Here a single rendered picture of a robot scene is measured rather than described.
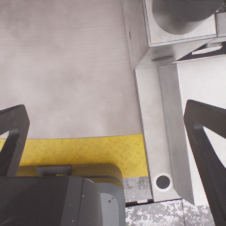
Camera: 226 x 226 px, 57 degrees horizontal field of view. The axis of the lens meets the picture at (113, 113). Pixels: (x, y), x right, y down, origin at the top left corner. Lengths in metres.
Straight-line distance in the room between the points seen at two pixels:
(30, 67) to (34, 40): 0.08
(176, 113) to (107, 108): 0.21
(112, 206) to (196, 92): 0.46
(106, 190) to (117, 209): 0.07
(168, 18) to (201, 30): 0.06
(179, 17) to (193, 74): 0.28
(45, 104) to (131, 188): 0.58
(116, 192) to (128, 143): 0.28
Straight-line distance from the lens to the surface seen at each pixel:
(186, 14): 0.23
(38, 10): 0.69
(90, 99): 0.62
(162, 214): 1.09
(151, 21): 0.27
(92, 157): 0.97
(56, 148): 0.98
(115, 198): 0.74
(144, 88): 0.57
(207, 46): 0.38
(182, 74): 0.49
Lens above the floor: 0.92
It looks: 86 degrees down
